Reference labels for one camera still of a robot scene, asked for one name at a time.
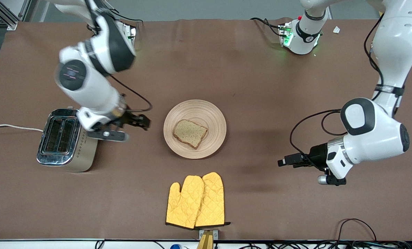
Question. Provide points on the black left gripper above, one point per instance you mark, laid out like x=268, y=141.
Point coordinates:
x=317, y=153

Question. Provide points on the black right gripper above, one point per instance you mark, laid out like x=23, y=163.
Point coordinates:
x=130, y=118

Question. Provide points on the brown bread slice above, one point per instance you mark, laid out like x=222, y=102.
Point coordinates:
x=188, y=133

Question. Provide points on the round wooden plate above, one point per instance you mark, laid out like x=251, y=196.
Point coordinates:
x=199, y=110

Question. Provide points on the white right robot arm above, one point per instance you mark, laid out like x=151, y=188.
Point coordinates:
x=84, y=86

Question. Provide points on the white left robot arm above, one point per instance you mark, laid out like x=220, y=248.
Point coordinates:
x=375, y=131

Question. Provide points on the chrome and beige toaster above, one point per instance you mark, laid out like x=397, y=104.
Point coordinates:
x=60, y=138

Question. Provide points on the yellow quilted oven mitt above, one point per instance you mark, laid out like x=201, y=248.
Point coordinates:
x=213, y=200
x=185, y=204

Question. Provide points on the blue cap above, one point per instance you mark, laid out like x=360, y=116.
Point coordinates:
x=175, y=247

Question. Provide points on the small white paper scrap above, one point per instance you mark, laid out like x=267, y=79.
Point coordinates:
x=337, y=29

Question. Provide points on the small metal bracket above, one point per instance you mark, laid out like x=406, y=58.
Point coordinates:
x=215, y=235

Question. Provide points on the aluminium frame extrusion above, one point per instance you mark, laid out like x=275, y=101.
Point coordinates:
x=10, y=24

